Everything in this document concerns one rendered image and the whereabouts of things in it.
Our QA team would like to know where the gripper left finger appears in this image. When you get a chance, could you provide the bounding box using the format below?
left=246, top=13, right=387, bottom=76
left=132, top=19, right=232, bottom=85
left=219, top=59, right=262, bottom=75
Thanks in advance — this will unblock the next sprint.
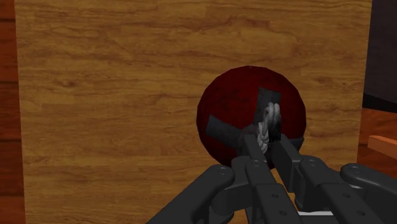
left=145, top=134, right=306, bottom=224

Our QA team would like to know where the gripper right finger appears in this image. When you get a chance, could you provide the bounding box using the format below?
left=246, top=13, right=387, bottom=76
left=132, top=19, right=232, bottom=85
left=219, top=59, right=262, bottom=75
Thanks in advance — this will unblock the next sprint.
left=268, top=134, right=397, bottom=224

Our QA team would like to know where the dark red ball with rope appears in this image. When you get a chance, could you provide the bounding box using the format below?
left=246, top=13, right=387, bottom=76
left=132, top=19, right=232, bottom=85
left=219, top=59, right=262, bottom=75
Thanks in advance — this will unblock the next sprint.
left=196, top=65, right=308, bottom=171

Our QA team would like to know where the light wooden table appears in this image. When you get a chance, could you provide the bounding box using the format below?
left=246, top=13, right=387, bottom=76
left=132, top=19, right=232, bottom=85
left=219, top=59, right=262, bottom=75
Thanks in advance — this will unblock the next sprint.
left=13, top=0, right=373, bottom=224

